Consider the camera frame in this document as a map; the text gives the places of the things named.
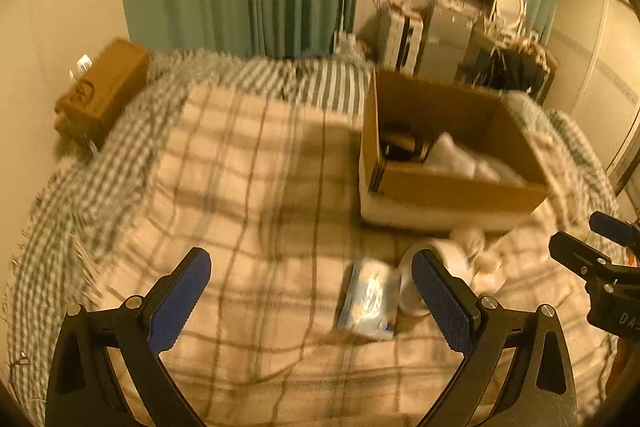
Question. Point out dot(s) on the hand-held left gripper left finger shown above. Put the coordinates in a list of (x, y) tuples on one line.
[(180, 302)]

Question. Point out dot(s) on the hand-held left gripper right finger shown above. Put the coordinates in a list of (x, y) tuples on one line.
[(442, 302)]

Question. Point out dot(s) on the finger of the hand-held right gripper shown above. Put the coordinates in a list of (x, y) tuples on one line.
[(617, 229), (580, 254)]

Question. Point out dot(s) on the white tape roll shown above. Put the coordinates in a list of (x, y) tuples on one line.
[(452, 257)]

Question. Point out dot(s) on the blue tissue packet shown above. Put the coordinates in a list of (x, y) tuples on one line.
[(370, 297)]

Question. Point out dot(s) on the crumpled white tissue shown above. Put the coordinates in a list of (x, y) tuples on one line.
[(487, 257)]

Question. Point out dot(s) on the beige plaid blanket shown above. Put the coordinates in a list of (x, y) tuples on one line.
[(240, 187)]

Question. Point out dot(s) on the white plastic bag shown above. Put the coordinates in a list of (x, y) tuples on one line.
[(465, 162)]

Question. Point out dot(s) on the black object in box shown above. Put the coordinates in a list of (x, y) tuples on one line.
[(400, 142)]

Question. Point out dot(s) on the dark cluttered desk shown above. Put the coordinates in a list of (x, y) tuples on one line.
[(510, 62)]

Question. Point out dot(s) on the closed brown cardboard box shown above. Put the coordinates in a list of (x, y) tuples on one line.
[(107, 82)]

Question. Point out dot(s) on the round white vanity mirror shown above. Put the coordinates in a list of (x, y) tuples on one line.
[(511, 2)]

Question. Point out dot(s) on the grey storage cabinet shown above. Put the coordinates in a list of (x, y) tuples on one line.
[(440, 37)]

